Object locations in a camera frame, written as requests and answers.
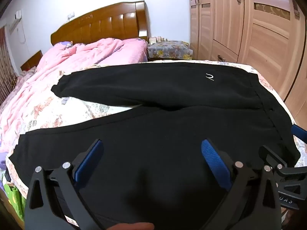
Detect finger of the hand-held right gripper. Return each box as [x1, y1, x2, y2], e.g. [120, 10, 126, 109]
[291, 123, 307, 145]
[260, 145, 307, 176]

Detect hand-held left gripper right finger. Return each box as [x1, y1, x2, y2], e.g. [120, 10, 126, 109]
[201, 138, 281, 230]

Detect nightstand with floral cloth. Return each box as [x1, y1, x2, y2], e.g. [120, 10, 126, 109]
[147, 40, 194, 61]

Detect person's left hand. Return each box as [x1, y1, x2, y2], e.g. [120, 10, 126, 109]
[105, 222, 155, 230]

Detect pink quilt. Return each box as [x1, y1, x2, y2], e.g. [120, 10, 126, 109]
[0, 38, 148, 149]

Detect small bottles on nightstand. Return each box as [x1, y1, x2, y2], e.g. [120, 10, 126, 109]
[149, 35, 169, 44]

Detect floral bed sheet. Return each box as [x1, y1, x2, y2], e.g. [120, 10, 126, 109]
[0, 59, 307, 230]

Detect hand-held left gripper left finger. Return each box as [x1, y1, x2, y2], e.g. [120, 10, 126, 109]
[25, 138, 104, 230]

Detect black pants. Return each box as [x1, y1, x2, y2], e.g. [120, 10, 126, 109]
[8, 62, 300, 230]

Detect wooden headboard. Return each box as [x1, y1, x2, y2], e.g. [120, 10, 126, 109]
[50, 1, 150, 46]

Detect green printed bag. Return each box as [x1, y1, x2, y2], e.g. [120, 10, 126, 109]
[0, 181, 27, 222]

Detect dark wooden nightstand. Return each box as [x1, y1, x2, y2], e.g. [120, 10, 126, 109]
[20, 50, 44, 71]

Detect wooden wardrobe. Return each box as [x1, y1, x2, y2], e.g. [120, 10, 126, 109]
[187, 0, 307, 130]

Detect white air conditioner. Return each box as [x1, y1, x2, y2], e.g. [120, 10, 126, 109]
[8, 10, 27, 45]

